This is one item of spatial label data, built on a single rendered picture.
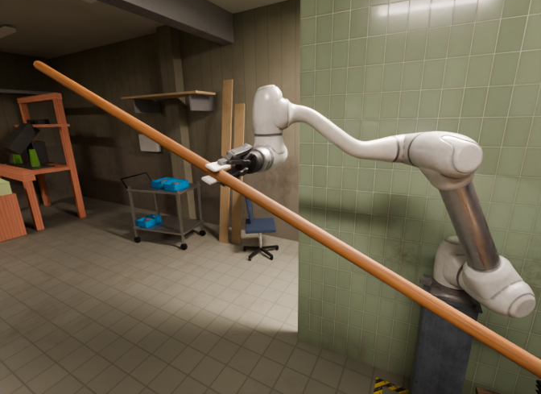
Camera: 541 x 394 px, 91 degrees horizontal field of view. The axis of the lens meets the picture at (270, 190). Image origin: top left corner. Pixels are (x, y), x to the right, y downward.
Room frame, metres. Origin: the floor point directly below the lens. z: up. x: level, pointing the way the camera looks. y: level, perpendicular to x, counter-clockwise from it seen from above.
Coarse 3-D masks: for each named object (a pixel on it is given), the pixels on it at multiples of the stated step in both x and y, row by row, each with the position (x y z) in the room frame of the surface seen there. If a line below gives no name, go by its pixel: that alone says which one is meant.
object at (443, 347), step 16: (448, 304) 1.02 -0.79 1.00; (432, 320) 1.06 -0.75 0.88; (432, 336) 1.05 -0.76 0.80; (448, 336) 1.02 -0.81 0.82; (464, 336) 1.00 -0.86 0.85; (416, 352) 1.13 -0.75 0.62; (432, 352) 1.05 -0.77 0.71; (448, 352) 1.02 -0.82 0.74; (464, 352) 0.99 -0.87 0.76; (416, 368) 1.07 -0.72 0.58; (432, 368) 1.04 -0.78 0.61; (448, 368) 1.01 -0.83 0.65; (464, 368) 0.98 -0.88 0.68; (384, 384) 1.46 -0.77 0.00; (416, 384) 1.07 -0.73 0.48; (432, 384) 1.04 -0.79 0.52; (448, 384) 1.01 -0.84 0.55
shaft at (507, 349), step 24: (48, 72) 0.96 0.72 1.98; (96, 96) 0.87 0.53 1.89; (120, 120) 0.83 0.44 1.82; (168, 144) 0.74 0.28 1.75; (240, 192) 0.65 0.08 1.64; (288, 216) 0.59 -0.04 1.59; (336, 240) 0.55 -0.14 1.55; (360, 264) 0.52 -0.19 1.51; (408, 288) 0.48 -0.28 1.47; (432, 312) 0.46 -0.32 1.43; (456, 312) 0.45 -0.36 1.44; (480, 336) 0.42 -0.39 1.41; (528, 360) 0.39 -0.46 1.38
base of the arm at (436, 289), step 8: (424, 280) 1.16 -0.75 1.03; (432, 280) 1.14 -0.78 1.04; (432, 288) 1.10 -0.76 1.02; (440, 288) 1.08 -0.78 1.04; (448, 288) 1.06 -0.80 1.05; (440, 296) 1.06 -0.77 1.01; (448, 296) 1.05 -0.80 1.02; (456, 296) 1.04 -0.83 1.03; (464, 296) 1.04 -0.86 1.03; (464, 304) 1.02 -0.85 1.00; (472, 304) 1.00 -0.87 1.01
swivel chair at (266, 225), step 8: (248, 200) 3.33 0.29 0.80; (248, 208) 3.33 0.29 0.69; (248, 224) 3.37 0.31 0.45; (256, 224) 3.36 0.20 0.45; (264, 224) 3.36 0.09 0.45; (272, 224) 3.35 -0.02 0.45; (248, 232) 3.19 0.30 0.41; (256, 232) 3.20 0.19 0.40; (264, 232) 3.21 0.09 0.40; (248, 248) 3.44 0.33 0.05; (256, 248) 3.41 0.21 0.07; (264, 248) 3.40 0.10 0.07; (272, 256) 3.21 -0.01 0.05
